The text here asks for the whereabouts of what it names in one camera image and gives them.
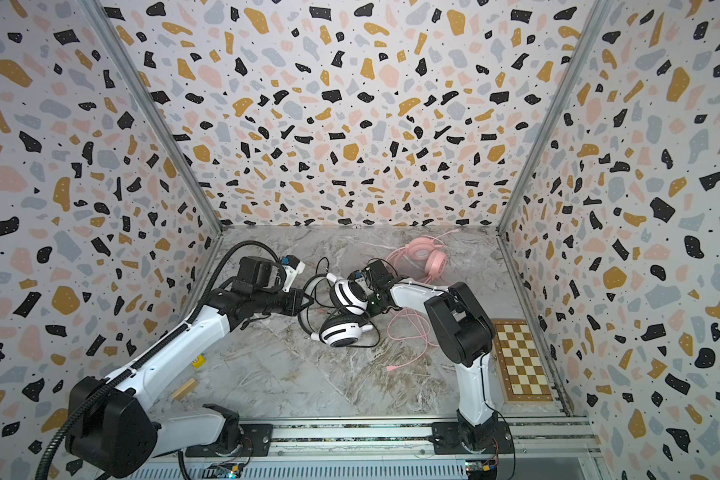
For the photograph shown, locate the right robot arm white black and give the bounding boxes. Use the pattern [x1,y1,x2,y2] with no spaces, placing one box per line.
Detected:
[361,259,501,452]

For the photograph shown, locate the pink headphone cable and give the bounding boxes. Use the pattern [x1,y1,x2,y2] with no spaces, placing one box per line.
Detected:
[385,227,464,371]

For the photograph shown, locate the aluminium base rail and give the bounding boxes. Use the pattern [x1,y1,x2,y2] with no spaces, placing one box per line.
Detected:
[133,415,610,479]

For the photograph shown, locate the wooden checkerboard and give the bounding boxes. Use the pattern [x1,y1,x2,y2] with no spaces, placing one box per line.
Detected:
[494,319,554,403]

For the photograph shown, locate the corner aluminium post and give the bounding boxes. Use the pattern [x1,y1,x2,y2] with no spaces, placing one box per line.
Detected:
[78,1,223,236]
[496,0,612,237]

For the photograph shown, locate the pink headphones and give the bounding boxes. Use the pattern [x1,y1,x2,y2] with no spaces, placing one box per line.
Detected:
[386,235,448,283]

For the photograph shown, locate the white black headphones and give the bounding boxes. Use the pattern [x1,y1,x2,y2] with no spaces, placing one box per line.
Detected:
[297,272,376,348]

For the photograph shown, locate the small yellow block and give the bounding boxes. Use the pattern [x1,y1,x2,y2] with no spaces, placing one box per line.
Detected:
[192,355,206,369]

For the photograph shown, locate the right corner aluminium post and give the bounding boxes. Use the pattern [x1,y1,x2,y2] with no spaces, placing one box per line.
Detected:
[496,0,612,237]

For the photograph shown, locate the left corner aluminium post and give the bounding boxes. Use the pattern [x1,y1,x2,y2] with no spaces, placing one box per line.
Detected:
[78,1,223,236]

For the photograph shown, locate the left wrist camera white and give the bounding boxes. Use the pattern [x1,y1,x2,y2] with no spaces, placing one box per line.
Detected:
[281,255,305,276]

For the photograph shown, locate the small wooden block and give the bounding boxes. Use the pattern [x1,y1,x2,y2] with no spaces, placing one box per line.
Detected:
[170,378,199,401]

